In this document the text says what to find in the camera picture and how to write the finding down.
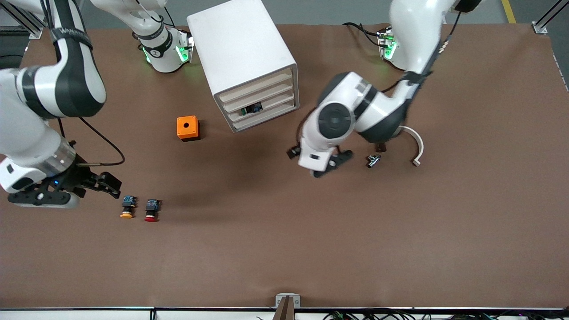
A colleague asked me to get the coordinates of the white curved plastic bracket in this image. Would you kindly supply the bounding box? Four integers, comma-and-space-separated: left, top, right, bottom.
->
397, 126, 425, 168

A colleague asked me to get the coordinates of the orange mushroom push button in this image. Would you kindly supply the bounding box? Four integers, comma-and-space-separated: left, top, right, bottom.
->
120, 195, 138, 219

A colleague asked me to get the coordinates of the grey metal mounting bracket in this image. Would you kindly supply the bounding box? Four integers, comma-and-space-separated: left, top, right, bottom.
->
275, 293, 301, 309

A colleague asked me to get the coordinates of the orange button enclosure box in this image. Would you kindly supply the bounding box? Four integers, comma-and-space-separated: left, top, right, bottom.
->
176, 115, 200, 142

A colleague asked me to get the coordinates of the black cable bundle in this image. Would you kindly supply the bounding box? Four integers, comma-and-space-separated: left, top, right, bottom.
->
322, 310, 569, 320

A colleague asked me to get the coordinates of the aluminium frame profile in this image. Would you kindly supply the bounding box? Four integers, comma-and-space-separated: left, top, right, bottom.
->
0, 0, 45, 40
531, 0, 569, 35

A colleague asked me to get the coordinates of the red mushroom push button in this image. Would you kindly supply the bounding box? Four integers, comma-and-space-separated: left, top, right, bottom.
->
144, 199, 161, 223

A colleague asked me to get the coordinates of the black base cable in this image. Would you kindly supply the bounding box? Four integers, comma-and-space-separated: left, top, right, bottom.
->
342, 22, 384, 48

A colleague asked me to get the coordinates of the grey white drawer cabinet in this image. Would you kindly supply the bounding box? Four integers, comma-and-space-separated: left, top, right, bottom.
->
187, 0, 299, 133

